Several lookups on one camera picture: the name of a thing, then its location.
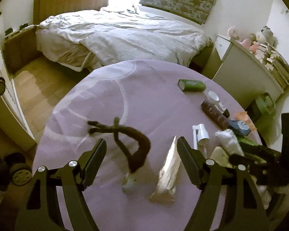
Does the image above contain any white spray bottle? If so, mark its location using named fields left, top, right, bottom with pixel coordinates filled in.
left=192, top=124, right=210, bottom=158

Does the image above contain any stack of books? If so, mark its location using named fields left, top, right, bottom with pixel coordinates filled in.
left=254, top=43, right=289, bottom=89

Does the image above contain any green air purifier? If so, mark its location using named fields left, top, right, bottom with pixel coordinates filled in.
left=246, top=92, right=275, bottom=125

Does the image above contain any dark brown tube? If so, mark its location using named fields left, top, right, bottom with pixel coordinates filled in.
left=201, top=100, right=229, bottom=130

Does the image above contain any white dresser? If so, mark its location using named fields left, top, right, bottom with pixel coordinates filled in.
left=202, top=34, right=285, bottom=109

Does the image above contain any green box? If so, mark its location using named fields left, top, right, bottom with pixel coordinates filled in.
left=236, top=135, right=267, bottom=164

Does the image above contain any bed with white duvet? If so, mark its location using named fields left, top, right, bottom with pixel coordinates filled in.
left=36, top=7, right=213, bottom=72

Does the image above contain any white tissue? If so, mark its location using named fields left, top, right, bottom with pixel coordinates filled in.
left=215, top=129, right=245, bottom=157

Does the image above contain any white capped small bottle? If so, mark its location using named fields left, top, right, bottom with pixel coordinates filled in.
left=206, top=91, right=230, bottom=118

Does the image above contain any green cylinder can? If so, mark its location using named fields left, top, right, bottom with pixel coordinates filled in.
left=178, top=79, right=206, bottom=92

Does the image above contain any dark blue snack packet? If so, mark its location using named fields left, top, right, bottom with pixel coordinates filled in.
left=228, top=120, right=251, bottom=136

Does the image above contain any pink plush toy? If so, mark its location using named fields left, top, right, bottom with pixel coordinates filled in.
left=227, top=26, right=259, bottom=54

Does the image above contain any purple round tablecloth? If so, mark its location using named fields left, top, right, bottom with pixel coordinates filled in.
left=32, top=59, right=264, bottom=231

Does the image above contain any wooden headboard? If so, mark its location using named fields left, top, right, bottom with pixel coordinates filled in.
left=33, top=0, right=108, bottom=24

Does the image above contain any silver suitcase with wheels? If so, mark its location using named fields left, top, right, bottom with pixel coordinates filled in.
left=0, top=152, right=32, bottom=204

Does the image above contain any grey plush toy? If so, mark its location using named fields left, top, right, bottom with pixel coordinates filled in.
left=256, top=26, right=275, bottom=46

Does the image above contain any wooden nightstand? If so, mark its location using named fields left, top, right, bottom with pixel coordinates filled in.
left=3, top=25, right=42, bottom=74

